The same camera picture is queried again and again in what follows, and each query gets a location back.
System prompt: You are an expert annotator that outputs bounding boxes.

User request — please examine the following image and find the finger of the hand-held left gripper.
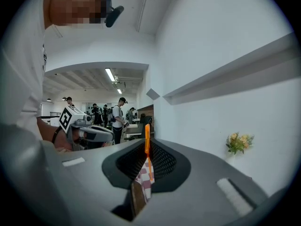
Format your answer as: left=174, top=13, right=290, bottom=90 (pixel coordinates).
left=90, top=124, right=115, bottom=134
left=79, top=127, right=116, bottom=143

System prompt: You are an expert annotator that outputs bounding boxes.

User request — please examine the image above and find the person's left hand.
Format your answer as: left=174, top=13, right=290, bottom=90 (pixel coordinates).
left=55, top=129, right=82, bottom=153

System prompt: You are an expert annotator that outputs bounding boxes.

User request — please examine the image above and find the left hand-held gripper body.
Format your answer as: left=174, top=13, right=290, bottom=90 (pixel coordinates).
left=58, top=105, right=93, bottom=151

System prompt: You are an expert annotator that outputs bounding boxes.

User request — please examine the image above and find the person's white shirt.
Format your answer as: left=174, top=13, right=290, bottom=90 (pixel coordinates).
left=0, top=0, right=49, bottom=142

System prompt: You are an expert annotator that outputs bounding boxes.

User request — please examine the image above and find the black head-worn camera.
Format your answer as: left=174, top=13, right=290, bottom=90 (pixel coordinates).
left=103, top=0, right=125, bottom=28

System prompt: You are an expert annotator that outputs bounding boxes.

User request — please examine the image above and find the black wrist strap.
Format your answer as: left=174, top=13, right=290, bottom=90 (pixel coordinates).
left=51, top=127, right=63, bottom=145

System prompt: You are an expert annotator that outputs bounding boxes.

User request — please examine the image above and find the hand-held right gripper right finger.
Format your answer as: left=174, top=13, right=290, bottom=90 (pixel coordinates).
left=134, top=137, right=291, bottom=226

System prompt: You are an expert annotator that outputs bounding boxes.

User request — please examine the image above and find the yellow flower bouquet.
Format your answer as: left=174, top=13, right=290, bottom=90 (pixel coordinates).
left=225, top=131, right=255, bottom=155

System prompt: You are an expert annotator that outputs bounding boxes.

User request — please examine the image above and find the white desk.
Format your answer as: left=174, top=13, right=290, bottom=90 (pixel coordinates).
left=124, top=123, right=144, bottom=139

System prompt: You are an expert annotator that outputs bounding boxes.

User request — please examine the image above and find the pink white checkered tablecloth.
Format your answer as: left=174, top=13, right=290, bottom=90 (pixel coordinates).
left=133, top=156, right=156, bottom=203

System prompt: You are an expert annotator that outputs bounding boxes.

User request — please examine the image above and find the person's left forearm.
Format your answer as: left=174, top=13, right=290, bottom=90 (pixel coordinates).
left=36, top=117, right=62, bottom=151

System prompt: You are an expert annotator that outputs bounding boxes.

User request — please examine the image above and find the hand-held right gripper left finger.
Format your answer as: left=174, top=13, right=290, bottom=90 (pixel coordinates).
left=0, top=123, right=149, bottom=226

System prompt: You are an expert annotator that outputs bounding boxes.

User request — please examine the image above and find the black office chair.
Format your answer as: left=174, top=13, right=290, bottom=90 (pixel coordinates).
left=138, top=115, right=154, bottom=139

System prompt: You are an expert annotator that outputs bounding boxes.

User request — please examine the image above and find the person's head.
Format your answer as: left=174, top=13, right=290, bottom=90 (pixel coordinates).
left=43, top=0, right=109, bottom=30

